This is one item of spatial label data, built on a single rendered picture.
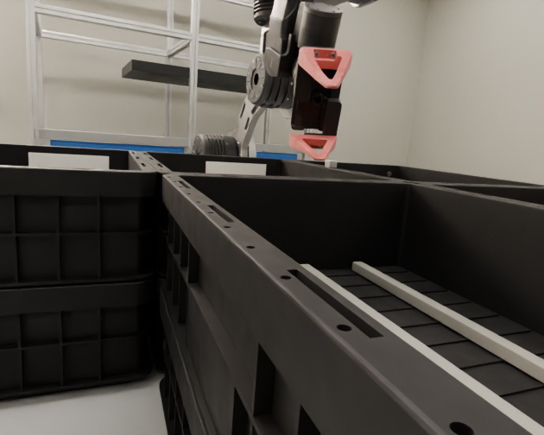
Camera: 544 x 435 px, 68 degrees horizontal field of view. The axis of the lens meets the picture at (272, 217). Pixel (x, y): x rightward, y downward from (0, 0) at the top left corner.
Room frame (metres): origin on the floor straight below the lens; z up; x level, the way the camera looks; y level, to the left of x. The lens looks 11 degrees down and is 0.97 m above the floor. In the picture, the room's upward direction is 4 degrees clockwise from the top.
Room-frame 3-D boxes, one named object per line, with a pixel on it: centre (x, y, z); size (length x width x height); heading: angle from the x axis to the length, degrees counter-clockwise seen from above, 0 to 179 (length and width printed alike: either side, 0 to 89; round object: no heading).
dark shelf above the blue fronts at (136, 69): (2.85, 0.42, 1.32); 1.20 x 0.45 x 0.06; 117
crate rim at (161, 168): (0.63, 0.05, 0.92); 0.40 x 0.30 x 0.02; 22
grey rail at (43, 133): (2.56, 0.55, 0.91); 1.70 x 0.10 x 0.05; 117
